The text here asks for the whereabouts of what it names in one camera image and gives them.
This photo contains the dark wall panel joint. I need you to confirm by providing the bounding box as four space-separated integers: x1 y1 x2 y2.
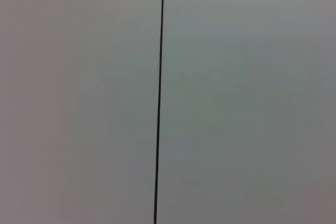
153 0 166 224

